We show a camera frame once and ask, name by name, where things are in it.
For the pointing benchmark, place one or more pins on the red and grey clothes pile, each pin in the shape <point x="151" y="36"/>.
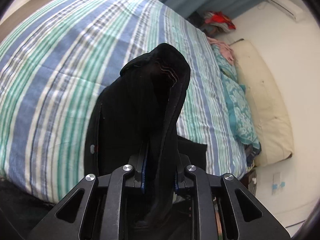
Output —
<point x="217" y="22"/>

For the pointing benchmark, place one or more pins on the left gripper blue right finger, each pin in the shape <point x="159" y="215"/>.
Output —
<point x="183" y="182"/>

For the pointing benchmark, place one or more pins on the cream padded headboard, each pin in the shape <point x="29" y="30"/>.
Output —
<point x="269" y="112"/>

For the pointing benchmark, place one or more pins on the teal floral pillow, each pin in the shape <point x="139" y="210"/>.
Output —
<point x="239" y="113"/>

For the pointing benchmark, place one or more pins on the pink cloth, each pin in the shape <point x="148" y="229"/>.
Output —
<point x="224" y="49"/>

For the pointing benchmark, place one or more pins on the black pants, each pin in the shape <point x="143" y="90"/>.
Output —
<point x="137" y="114"/>

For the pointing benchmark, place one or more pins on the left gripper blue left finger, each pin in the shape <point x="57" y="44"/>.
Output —
<point x="136" y="178"/>

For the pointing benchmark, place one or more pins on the white air conditioner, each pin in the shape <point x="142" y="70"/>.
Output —
<point x="289" y="8"/>

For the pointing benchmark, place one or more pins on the dark blue garment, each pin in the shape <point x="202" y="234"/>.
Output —
<point x="251" y="152"/>

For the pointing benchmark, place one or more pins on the striped blue green bedsheet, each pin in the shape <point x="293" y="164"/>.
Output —
<point x="57" y="61"/>

